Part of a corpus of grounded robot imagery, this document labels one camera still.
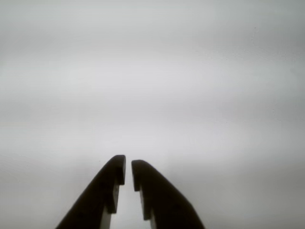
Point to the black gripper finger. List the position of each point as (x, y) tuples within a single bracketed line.
[(95, 200), (166, 205)]

